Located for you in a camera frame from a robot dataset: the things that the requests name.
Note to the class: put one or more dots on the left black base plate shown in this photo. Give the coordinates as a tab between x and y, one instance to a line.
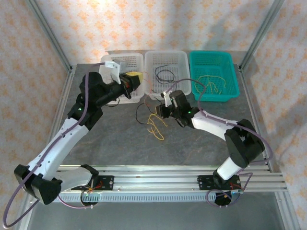
108	183

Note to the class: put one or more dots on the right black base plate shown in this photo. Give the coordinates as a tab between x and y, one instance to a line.
204	183

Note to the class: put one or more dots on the white perforated plastic basket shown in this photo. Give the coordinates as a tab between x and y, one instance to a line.
136	60
177	60

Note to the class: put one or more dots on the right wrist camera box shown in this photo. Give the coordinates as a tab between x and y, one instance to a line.
167	98

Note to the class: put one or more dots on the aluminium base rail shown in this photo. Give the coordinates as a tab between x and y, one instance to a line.
156	182

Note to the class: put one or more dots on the aluminium frame post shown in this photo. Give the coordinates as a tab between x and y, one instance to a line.
48	31
261	31

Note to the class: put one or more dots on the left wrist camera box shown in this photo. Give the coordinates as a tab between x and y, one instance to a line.
112	68

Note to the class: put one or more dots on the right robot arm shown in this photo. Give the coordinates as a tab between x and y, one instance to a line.
211	122

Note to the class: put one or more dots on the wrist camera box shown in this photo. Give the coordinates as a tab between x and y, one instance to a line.
167	98
112	68

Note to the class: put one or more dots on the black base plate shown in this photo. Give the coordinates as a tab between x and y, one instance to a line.
204	183
108	183

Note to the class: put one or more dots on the green circuit board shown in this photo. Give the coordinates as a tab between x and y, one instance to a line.
236	194

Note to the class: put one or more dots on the teal perforated plastic basket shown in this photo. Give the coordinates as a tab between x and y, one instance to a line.
230	72

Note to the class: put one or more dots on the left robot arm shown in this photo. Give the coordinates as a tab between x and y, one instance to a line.
62	139

